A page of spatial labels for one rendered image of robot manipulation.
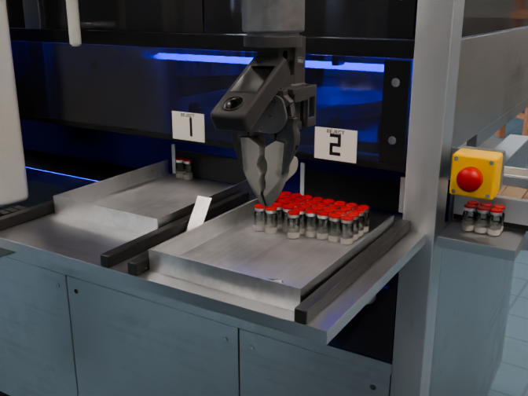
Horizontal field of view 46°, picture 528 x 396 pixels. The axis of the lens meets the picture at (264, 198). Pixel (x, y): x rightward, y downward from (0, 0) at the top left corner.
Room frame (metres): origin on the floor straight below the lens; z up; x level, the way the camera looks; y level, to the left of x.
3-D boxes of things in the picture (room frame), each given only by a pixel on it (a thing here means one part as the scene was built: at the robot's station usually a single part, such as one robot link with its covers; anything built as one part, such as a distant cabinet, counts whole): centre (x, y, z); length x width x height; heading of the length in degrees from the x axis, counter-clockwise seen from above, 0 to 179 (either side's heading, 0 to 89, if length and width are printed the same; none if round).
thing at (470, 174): (0.98, -0.34, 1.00); 0.04 x 0.04 x 0.04; 59
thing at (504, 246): (1.05, -0.39, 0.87); 0.14 x 0.13 x 0.02; 149
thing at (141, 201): (1.22, 0.21, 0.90); 0.34 x 0.26 x 0.04; 149
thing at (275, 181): (0.77, -0.03, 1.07); 0.06 x 0.03 x 0.09; 149
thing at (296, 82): (0.78, -0.01, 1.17); 0.09 x 0.08 x 0.12; 149
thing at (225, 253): (0.95, -0.03, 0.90); 0.34 x 0.26 x 0.04; 148
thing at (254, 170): (0.79, 0.00, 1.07); 0.06 x 0.03 x 0.09; 149
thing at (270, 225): (1.04, -0.01, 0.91); 0.02 x 0.02 x 0.05
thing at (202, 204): (1.00, 0.14, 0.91); 0.14 x 0.03 x 0.06; 149
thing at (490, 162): (1.02, -0.36, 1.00); 0.08 x 0.07 x 0.07; 149
